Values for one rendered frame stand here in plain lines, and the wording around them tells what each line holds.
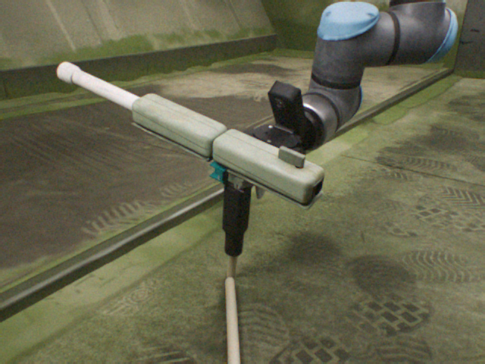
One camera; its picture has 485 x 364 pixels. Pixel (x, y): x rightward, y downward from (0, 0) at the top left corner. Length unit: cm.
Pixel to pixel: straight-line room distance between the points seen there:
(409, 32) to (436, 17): 5
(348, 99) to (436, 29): 18
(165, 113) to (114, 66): 151
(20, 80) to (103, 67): 36
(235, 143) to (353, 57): 29
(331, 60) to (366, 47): 6
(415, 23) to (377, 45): 8
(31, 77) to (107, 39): 42
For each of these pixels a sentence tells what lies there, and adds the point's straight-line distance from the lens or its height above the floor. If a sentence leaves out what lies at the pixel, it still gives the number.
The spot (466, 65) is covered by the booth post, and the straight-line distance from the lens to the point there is 270.
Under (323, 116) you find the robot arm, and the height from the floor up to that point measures 26.
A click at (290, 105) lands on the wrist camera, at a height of 30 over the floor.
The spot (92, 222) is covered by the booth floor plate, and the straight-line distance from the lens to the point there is 92.
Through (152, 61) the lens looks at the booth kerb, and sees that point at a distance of 230.
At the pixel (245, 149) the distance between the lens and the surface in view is 59.
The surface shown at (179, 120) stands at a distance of 65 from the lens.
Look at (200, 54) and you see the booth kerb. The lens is 254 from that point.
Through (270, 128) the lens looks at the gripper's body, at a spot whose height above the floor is 25.
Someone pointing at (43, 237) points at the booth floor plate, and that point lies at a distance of 90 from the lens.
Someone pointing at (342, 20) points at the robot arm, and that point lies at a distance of 78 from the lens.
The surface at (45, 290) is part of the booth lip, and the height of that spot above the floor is 3.
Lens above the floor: 46
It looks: 23 degrees down
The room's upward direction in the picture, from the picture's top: straight up
